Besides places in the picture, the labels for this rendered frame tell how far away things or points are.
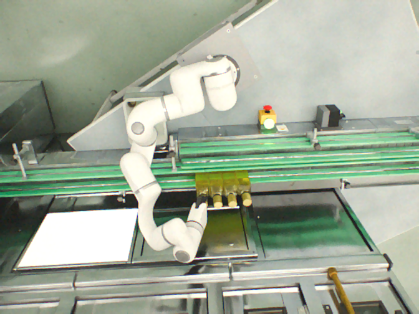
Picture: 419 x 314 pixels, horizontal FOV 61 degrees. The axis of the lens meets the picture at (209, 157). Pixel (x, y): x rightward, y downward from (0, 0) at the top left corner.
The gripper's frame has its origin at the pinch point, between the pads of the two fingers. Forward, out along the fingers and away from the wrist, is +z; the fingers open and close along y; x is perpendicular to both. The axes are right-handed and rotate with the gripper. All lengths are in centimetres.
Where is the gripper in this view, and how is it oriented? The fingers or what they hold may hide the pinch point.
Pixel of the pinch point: (202, 204)
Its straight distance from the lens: 139.8
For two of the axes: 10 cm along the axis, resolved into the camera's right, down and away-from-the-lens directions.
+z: 2.1, -4.8, 8.5
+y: -0.2, -8.7, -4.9
